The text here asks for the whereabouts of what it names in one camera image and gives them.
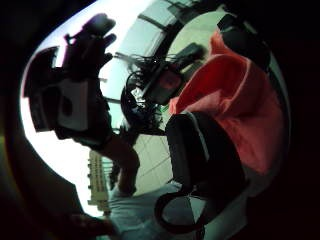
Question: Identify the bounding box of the the person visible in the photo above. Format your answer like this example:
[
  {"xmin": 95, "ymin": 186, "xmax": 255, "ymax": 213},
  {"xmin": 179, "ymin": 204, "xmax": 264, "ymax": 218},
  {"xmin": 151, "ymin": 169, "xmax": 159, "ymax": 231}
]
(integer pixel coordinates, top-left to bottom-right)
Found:
[{"xmin": 107, "ymin": 49, "xmax": 249, "ymax": 240}]

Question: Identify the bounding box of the white marker cube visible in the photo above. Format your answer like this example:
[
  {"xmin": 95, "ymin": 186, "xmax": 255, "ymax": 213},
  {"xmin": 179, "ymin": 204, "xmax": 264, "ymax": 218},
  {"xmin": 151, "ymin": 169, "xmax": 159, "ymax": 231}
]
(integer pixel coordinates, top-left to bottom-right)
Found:
[{"xmin": 22, "ymin": 45, "xmax": 91, "ymax": 133}]

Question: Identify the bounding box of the red cloth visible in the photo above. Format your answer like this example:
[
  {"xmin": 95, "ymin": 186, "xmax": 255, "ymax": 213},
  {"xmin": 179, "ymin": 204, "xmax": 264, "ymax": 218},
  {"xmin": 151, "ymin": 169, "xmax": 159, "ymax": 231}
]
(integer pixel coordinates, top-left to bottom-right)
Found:
[{"xmin": 168, "ymin": 29, "xmax": 290, "ymax": 177}]

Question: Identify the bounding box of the beige shelf rack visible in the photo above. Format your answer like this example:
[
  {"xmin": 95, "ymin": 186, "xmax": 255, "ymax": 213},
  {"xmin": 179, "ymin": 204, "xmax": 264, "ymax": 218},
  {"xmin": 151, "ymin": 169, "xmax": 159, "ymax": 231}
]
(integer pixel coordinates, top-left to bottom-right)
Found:
[{"xmin": 87, "ymin": 149, "xmax": 113, "ymax": 214}]

